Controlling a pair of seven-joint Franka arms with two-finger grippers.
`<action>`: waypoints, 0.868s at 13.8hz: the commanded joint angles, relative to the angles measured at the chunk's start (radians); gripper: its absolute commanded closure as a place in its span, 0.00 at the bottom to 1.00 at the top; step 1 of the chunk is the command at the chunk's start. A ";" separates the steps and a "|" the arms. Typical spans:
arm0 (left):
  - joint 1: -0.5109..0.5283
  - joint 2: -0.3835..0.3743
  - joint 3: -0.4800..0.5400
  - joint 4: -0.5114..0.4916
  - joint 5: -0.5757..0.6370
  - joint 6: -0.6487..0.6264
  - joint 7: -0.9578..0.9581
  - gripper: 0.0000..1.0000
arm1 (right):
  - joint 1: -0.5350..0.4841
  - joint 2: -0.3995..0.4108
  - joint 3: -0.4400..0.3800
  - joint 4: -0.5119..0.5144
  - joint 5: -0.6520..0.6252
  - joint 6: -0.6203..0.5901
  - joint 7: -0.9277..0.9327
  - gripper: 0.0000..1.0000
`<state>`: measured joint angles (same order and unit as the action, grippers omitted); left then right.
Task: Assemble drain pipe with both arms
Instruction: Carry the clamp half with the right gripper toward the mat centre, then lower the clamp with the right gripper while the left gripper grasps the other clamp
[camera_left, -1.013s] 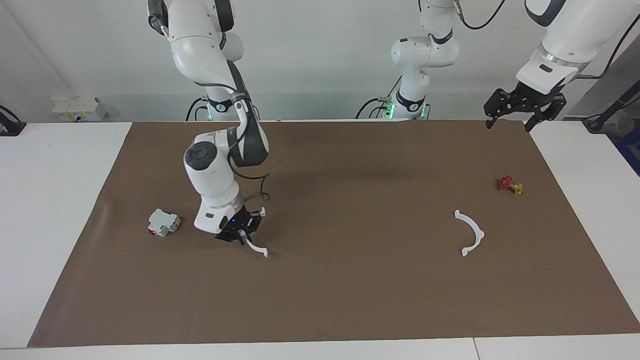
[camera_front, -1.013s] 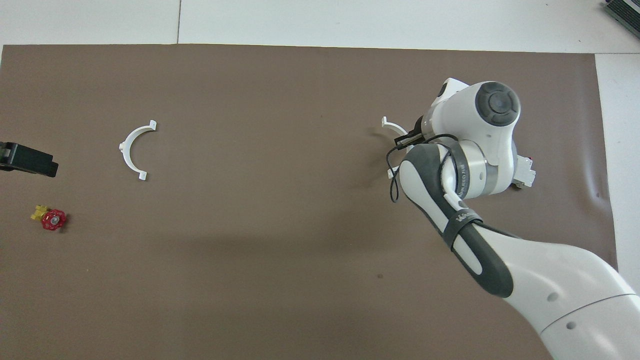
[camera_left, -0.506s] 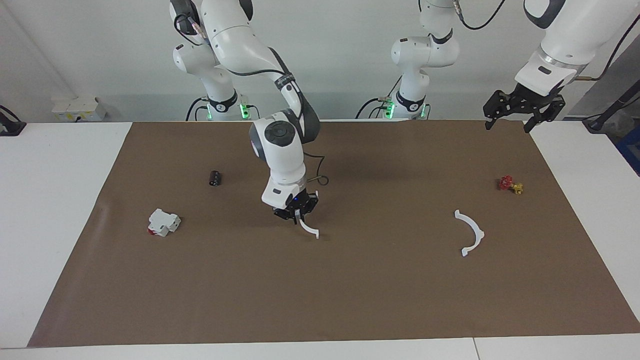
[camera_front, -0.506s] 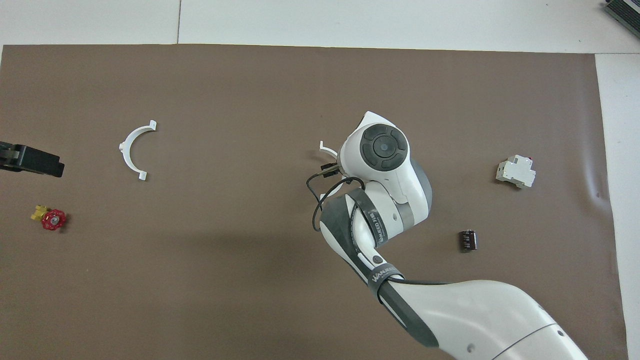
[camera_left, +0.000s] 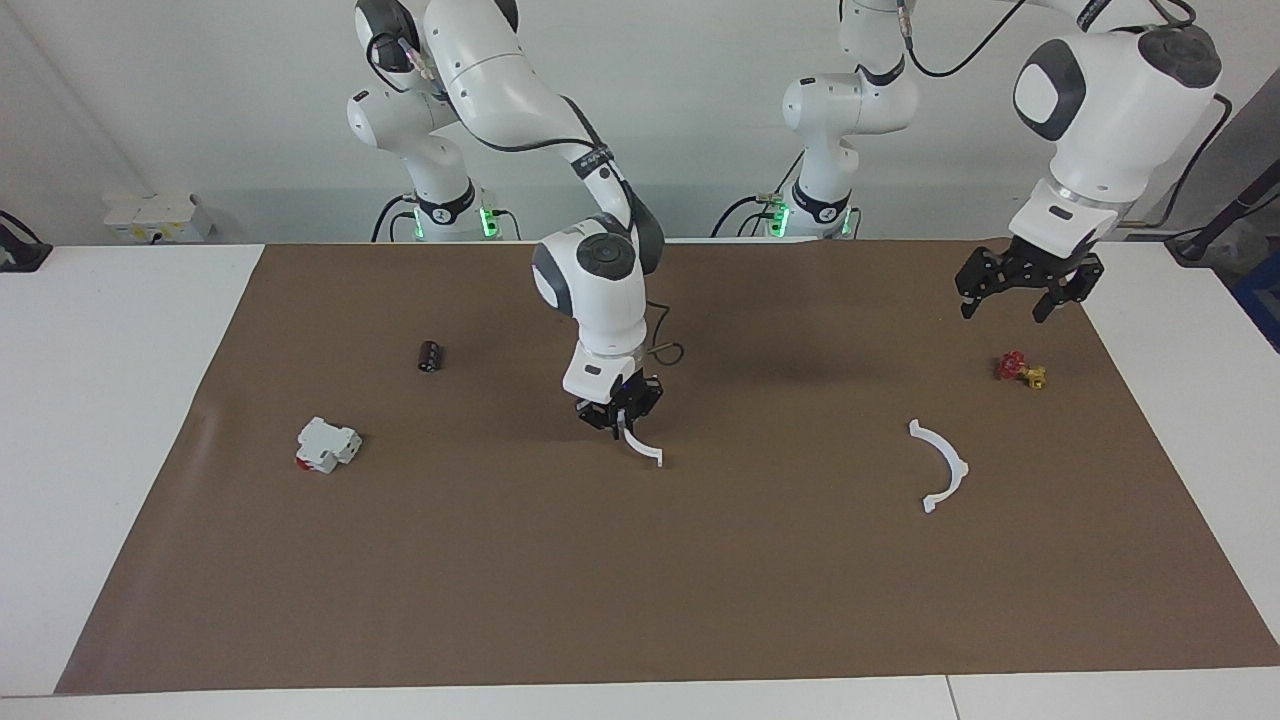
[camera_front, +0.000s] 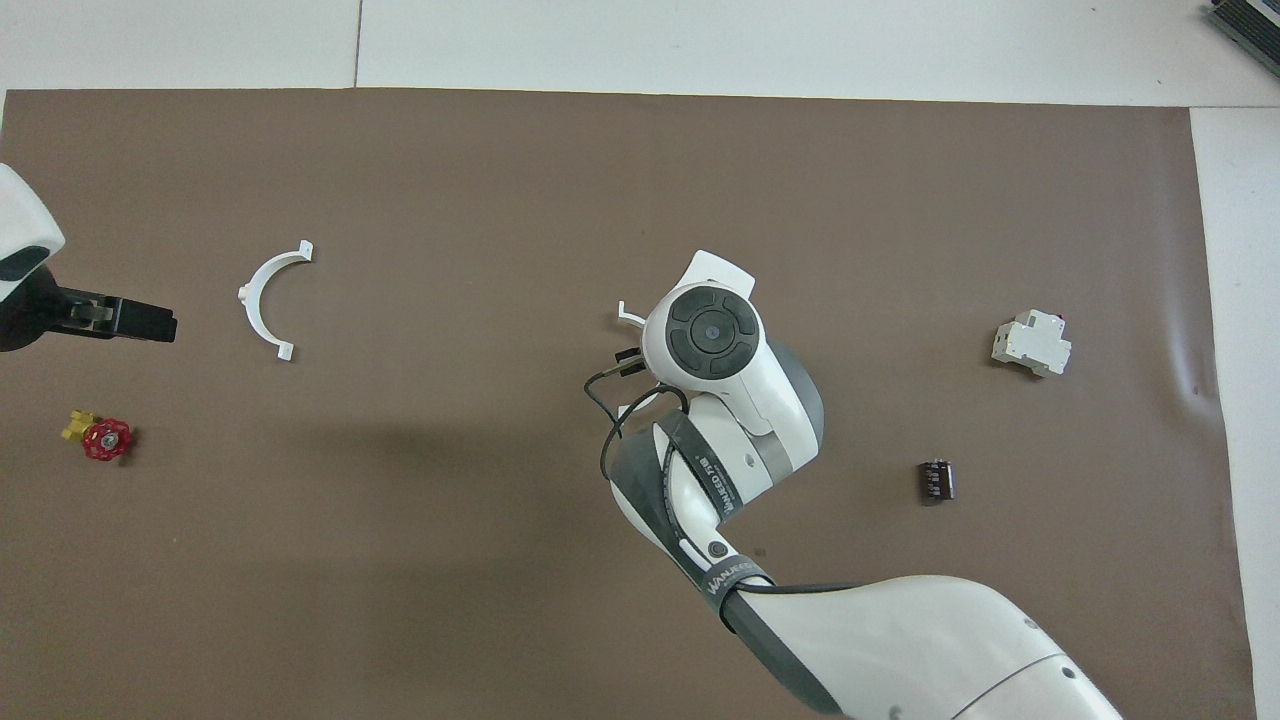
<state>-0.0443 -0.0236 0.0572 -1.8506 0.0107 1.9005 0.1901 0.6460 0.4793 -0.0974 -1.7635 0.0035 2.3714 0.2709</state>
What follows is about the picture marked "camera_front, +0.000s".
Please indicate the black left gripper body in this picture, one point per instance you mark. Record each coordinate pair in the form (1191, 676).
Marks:
(25, 315)

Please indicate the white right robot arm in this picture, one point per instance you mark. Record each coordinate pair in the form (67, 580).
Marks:
(900, 640)

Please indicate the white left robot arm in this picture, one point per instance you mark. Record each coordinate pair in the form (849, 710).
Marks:
(20, 220)

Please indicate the red handwheel yellow valve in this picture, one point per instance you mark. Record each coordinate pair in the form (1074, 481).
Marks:
(107, 440)

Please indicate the brown table mat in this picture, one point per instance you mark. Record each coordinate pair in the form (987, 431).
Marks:
(400, 200)

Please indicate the black cylindrical capacitor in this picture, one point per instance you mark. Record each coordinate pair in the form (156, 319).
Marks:
(937, 481)

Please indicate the white circuit breaker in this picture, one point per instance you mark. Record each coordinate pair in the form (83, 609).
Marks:
(1030, 345)

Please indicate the grey ribbed device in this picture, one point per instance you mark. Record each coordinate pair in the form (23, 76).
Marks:
(1255, 20)

